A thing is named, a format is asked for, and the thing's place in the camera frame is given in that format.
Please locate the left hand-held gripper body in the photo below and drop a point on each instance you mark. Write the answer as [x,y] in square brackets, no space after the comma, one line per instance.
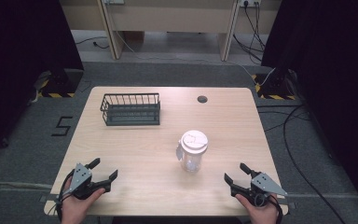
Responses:
[82,180]

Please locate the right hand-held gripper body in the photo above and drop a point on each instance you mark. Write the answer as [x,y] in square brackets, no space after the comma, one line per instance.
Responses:
[262,185]

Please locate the person's left hand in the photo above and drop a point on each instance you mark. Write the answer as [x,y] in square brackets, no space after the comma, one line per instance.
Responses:
[77,207]

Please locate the person's right hand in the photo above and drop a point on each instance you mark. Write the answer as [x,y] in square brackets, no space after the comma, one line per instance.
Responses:
[259,213]

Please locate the clear jar with white lid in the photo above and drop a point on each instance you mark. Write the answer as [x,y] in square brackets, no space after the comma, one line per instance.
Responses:
[192,151]

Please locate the black stand base hazard tape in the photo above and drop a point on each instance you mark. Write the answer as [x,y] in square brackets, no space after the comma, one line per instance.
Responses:
[276,85]
[63,82]

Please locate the black curtain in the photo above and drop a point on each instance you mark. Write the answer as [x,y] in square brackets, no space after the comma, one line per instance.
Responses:
[21,56]
[332,62]

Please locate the beige wooden desk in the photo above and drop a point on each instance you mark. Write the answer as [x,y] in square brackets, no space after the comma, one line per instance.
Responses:
[167,18]

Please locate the white power strip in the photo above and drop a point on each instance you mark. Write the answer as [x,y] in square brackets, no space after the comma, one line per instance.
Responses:
[249,2]

